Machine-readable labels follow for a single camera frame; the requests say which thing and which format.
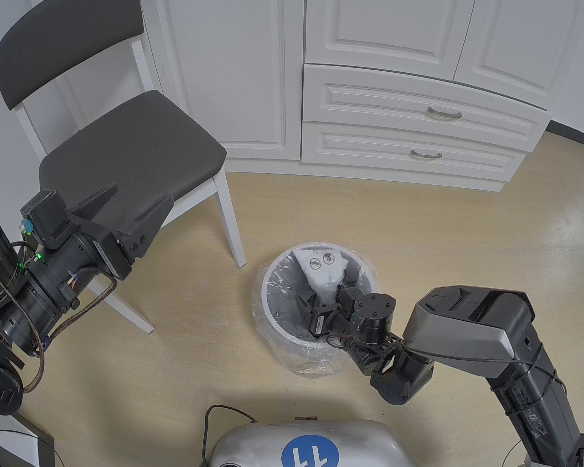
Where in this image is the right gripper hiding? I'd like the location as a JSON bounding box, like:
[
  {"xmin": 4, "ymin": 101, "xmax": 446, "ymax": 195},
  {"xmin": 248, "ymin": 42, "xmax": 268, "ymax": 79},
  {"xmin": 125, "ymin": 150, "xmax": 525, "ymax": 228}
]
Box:
[{"xmin": 296, "ymin": 294, "xmax": 357, "ymax": 340}]

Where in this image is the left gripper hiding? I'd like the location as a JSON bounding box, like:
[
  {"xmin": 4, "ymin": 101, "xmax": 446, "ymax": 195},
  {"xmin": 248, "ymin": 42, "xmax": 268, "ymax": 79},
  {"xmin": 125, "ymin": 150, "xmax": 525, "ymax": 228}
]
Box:
[{"xmin": 24, "ymin": 183, "xmax": 174, "ymax": 332}]

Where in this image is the white paper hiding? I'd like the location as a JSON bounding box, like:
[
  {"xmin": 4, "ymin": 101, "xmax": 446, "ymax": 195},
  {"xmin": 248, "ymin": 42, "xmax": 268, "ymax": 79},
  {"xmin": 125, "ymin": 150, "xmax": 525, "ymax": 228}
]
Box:
[{"xmin": 292, "ymin": 247, "xmax": 349, "ymax": 305}]

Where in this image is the clear plastic bag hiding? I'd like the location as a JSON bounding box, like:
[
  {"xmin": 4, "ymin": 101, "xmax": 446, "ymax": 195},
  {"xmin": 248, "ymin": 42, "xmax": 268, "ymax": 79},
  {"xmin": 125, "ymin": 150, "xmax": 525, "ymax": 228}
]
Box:
[{"xmin": 251, "ymin": 243, "xmax": 379, "ymax": 379}]

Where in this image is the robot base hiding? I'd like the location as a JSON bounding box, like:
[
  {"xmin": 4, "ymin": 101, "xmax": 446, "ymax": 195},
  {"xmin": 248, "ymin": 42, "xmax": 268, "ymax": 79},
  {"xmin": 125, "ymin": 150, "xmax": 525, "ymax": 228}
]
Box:
[{"xmin": 209, "ymin": 419, "xmax": 414, "ymax": 467}]

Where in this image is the white trash bin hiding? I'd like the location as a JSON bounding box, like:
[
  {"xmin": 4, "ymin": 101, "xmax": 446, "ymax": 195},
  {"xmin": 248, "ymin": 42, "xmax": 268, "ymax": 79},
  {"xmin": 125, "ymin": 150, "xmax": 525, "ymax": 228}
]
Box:
[{"xmin": 253, "ymin": 241, "xmax": 378, "ymax": 377}]

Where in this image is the white chair grey padding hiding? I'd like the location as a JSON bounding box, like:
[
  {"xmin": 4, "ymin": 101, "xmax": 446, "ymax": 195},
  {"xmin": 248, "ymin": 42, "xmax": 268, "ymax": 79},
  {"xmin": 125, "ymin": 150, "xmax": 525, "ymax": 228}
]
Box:
[{"xmin": 0, "ymin": 0, "xmax": 248, "ymax": 333}]

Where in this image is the white wardrobe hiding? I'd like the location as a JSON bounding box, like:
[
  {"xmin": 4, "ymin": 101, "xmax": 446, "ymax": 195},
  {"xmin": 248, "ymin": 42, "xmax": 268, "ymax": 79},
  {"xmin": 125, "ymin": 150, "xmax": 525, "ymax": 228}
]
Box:
[{"xmin": 24, "ymin": 0, "xmax": 584, "ymax": 193}]

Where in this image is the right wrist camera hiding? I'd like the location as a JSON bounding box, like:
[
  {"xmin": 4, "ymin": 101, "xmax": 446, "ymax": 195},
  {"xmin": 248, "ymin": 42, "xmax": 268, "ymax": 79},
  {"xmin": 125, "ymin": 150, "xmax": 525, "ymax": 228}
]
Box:
[{"xmin": 340, "ymin": 287, "xmax": 366, "ymax": 310}]

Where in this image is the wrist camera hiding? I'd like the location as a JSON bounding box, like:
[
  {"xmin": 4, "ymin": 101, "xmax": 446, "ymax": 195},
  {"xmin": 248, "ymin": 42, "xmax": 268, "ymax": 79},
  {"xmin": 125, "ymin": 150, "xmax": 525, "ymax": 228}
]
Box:
[
  {"xmin": 19, "ymin": 190, "xmax": 76, "ymax": 252},
  {"xmin": 340, "ymin": 287, "xmax": 366, "ymax": 310}
]

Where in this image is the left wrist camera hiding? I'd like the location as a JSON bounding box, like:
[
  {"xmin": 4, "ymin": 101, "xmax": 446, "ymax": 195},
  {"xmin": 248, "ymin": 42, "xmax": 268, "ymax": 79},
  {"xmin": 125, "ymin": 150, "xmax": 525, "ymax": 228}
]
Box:
[{"xmin": 19, "ymin": 190, "xmax": 76, "ymax": 252}]

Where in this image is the black cable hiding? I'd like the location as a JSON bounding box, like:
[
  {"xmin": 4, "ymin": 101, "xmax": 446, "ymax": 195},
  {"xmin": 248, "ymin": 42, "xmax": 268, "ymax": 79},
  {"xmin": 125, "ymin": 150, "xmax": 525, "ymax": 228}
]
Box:
[
  {"xmin": 0, "ymin": 427, "xmax": 74, "ymax": 467},
  {"xmin": 506, "ymin": 438, "xmax": 533, "ymax": 467},
  {"xmin": 202, "ymin": 404, "xmax": 260, "ymax": 467}
]

